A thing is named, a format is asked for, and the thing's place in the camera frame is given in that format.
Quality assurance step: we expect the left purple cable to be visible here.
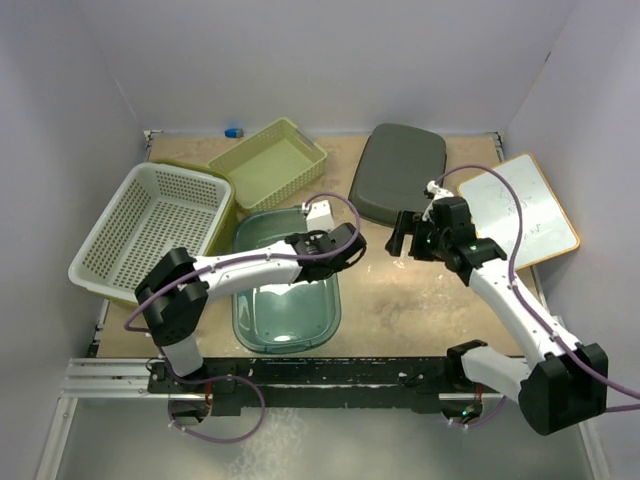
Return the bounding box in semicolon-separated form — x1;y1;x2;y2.
123;193;362;386

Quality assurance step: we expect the white perforated plastic basket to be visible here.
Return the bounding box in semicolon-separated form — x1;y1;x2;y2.
67;161;236;304

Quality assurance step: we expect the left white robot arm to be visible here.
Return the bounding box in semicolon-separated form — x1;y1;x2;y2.
135;223;367;392

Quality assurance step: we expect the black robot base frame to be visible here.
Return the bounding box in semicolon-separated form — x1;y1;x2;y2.
148;356;479;416

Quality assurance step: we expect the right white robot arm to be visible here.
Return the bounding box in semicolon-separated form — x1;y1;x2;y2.
385;196;608;435

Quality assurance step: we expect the teal transparent plastic tub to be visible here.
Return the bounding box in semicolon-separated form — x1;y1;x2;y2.
232;207;342;355

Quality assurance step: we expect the whiteboard with wooden frame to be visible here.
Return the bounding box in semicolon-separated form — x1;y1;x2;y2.
458;153;580;270

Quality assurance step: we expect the light green small basket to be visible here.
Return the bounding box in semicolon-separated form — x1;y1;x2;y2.
208;118;328;214

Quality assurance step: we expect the blue small object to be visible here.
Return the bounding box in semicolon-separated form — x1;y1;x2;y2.
224;127;244;139

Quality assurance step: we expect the olive green plastic tub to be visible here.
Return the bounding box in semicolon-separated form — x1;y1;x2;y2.
149;158;240;307

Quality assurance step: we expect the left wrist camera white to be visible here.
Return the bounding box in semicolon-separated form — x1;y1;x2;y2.
301;200;335;232

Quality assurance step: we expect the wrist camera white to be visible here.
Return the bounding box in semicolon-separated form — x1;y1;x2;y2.
424;180;454;200
301;200;335;232

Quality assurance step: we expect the grey plastic tub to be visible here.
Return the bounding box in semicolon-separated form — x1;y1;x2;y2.
349;123;447;226

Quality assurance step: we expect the purple cable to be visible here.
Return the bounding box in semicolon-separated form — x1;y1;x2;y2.
432;164;640;414
123;193;362;386

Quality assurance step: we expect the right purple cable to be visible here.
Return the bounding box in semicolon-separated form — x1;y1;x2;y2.
432;164;640;414

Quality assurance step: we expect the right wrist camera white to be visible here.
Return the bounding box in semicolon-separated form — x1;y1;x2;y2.
424;180;454;200

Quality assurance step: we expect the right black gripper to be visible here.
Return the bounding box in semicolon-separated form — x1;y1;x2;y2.
386;210;450;262

